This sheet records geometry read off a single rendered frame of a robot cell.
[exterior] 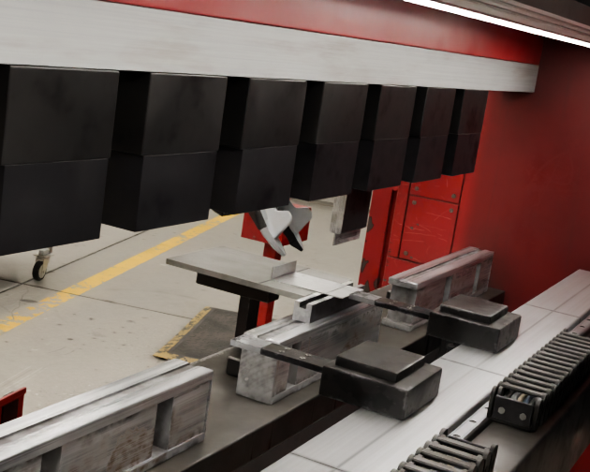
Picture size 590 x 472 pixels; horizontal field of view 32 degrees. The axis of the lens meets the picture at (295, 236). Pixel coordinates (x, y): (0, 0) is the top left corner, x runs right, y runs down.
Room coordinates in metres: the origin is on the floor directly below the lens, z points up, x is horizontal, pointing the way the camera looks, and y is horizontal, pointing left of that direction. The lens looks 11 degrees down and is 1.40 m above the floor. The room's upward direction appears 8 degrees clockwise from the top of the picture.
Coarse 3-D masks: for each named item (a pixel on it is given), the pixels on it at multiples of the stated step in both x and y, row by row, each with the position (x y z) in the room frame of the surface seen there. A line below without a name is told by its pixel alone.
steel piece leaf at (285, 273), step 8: (288, 264) 1.69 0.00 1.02; (272, 272) 1.64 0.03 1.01; (280, 272) 1.66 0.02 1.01; (288, 272) 1.69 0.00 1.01; (280, 280) 1.63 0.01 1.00; (288, 280) 1.64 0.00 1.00; (296, 280) 1.65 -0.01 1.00; (304, 280) 1.66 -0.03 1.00; (312, 280) 1.67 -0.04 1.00; (320, 280) 1.68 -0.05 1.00; (328, 280) 1.68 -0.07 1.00; (304, 288) 1.61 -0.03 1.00; (312, 288) 1.61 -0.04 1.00; (320, 288) 1.62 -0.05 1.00; (328, 288) 1.62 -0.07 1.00; (336, 288) 1.63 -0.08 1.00
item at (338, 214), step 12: (360, 192) 1.64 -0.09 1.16; (336, 204) 1.60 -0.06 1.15; (348, 204) 1.60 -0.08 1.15; (360, 204) 1.64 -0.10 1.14; (336, 216) 1.59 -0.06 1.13; (348, 216) 1.61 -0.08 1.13; (360, 216) 1.65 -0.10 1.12; (336, 228) 1.59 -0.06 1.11; (348, 228) 1.61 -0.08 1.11; (360, 228) 1.66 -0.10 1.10; (336, 240) 1.60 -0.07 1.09; (348, 240) 1.65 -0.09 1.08
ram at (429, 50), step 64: (0, 0) 0.84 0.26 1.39; (64, 0) 0.91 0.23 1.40; (128, 0) 0.99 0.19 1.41; (192, 0) 1.09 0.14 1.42; (256, 0) 1.21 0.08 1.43; (320, 0) 1.35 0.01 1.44; (384, 0) 1.54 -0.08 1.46; (64, 64) 0.92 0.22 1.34; (128, 64) 1.00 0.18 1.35; (192, 64) 1.10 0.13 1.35; (256, 64) 1.22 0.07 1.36; (320, 64) 1.38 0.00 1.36; (384, 64) 1.57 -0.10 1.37; (448, 64) 1.83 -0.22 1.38; (512, 64) 2.19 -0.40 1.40
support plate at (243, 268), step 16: (176, 256) 1.71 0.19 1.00; (192, 256) 1.72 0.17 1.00; (208, 256) 1.74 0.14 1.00; (224, 256) 1.76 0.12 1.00; (240, 256) 1.78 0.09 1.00; (256, 256) 1.80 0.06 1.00; (208, 272) 1.64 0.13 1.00; (224, 272) 1.64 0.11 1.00; (240, 272) 1.66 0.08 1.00; (256, 272) 1.68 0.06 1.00; (304, 272) 1.73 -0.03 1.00; (320, 272) 1.75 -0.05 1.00; (272, 288) 1.59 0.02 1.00; (288, 288) 1.59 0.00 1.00
